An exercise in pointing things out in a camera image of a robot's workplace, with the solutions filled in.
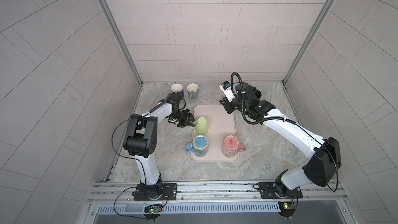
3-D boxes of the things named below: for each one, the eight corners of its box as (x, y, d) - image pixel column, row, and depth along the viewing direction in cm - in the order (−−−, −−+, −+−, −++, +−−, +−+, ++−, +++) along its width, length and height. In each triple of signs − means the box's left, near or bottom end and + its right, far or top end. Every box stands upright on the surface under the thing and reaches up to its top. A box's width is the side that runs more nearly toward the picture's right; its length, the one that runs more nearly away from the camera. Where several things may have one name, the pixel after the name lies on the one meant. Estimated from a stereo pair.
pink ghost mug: (222, 158, 83) (224, 150, 74) (221, 143, 88) (223, 135, 79) (243, 158, 83) (248, 150, 74) (241, 143, 88) (245, 135, 79)
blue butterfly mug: (187, 156, 83) (185, 149, 74) (188, 143, 88) (186, 135, 79) (208, 156, 83) (208, 149, 75) (208, 143, 88) (208, 135, 79)
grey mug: (187, 102, 106) (185, 94, 99) (188, 91, 112) (187, 83, 106) (198, 102, 106) (197, 94, 99) (198, 91, 112) (198, 83, 106)
